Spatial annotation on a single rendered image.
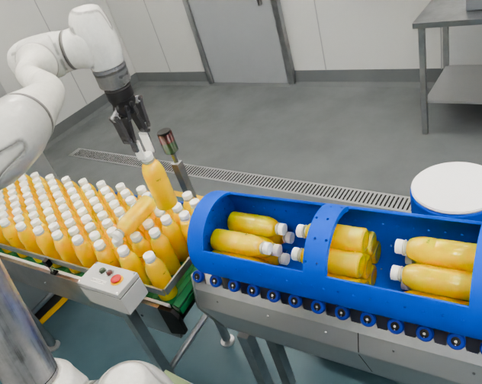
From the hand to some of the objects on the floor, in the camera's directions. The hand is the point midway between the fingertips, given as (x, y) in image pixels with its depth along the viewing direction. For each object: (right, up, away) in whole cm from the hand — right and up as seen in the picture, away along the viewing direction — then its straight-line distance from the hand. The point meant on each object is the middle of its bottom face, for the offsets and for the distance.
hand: (142, 146), depth 136 cm
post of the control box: (+14, -128, +75) cm, 149 cm away
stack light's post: (+30, -87, +126) cm, 156 cm away
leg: (+54, -109, +83) cm, 148 cm away
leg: (+47, -118, +74) cm, 147 cm away
